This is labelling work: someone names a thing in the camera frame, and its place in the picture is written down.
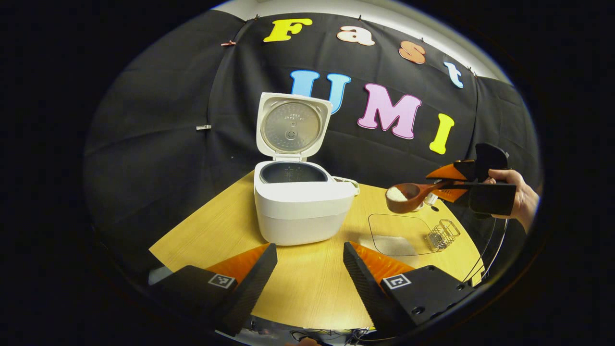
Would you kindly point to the white rice cooker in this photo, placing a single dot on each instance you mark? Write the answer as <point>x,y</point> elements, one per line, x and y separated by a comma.
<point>302,216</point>

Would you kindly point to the brown wooden spoon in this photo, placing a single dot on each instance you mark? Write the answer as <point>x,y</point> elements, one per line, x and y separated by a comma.
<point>418,199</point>

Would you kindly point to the small clear pink-label bottle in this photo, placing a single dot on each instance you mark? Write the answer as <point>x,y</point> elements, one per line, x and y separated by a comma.
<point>431,199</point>

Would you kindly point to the small white rice portion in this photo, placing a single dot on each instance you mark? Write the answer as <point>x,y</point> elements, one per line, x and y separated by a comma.
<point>396,194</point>

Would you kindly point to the pink backdrop clip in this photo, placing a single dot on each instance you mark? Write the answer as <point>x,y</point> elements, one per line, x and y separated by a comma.
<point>228,43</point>

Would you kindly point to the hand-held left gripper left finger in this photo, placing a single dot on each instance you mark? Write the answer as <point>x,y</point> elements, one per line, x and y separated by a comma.
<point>252,293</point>

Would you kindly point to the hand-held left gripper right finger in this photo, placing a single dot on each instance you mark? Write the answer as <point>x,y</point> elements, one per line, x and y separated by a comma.
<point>365,293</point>

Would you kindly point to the clear square rice container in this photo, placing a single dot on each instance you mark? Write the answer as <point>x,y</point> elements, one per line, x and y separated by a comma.
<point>384,226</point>

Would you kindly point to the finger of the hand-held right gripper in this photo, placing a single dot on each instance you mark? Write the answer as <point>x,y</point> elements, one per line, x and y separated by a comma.
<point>490,198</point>
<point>490,158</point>

